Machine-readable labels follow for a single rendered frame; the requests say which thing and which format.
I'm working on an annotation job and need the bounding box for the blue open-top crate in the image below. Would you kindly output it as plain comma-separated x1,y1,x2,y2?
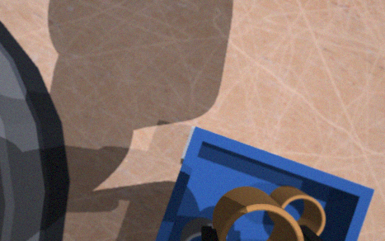
155,126,374,241

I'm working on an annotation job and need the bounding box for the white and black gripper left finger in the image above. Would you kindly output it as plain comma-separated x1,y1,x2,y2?
201,226,218,241

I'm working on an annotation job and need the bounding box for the grey metal bushing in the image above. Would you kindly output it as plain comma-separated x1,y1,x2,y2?
181,218,214,241

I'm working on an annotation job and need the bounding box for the grey round turntable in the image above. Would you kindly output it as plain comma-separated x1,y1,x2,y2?
0,21,70,241

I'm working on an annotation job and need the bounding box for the bronze bushing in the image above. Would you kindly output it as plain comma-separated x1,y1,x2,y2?
213,187,304,241
270,186,326,236

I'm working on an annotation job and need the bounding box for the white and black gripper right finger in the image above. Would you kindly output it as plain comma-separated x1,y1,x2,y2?
299,225,323,241

